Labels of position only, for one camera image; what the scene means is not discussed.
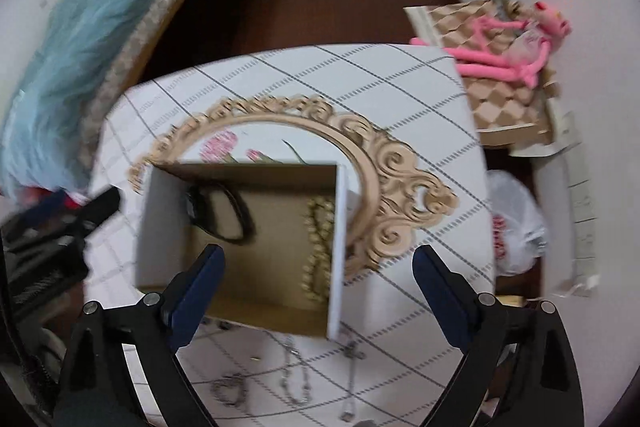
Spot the black smart watch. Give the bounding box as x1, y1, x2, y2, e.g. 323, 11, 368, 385
186, 182, 255, 245

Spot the silver chain bracelet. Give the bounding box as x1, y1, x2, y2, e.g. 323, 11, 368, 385
209, 371, 251, 408

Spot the silver chain necklace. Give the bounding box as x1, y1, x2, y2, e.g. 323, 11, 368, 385
278, 335, 314, 408

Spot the white cardboard box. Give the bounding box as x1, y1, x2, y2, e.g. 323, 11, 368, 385
134, 162, 350, 340

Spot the gold bead bracelet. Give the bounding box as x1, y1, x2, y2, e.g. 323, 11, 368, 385
299, 197, 336, 306

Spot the red bed sheet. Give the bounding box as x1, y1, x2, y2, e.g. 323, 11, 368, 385
20, 187, 87, 208

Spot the white plastic bag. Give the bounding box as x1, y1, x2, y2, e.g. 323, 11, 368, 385
487, 170, 549, 277

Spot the light blue duvet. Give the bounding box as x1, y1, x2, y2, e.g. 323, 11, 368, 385
1, 0, 153, 199

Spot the white checked tablecloth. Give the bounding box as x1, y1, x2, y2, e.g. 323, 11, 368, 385
85, 44, 494, 426

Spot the brown checkered cushion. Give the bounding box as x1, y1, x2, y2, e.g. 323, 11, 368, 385
405, 0, 572, 147

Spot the pink panther plush toy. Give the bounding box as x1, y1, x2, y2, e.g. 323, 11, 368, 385
405, 0, 572, 90

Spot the bed mattress with woven edge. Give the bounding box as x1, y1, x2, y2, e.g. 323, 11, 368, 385
77, 0, 260, 188

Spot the white wall power strip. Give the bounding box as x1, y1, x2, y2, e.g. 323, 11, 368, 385
536, 100, 600, 298

